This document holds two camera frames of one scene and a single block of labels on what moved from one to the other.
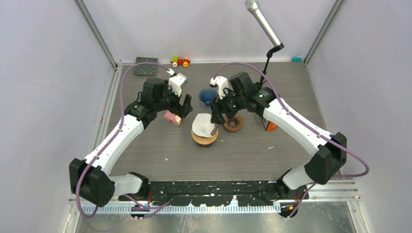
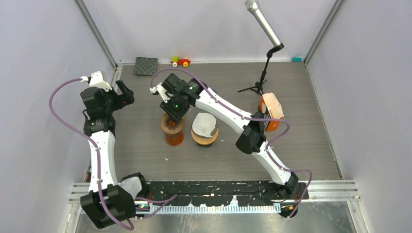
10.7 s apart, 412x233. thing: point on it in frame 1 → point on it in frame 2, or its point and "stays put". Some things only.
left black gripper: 180,110 → 127,96
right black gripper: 218,105 → 176,115
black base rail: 217,193 stays put
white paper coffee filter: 201,125 stays put
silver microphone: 254,6 stays put
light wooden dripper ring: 205,141 stays put
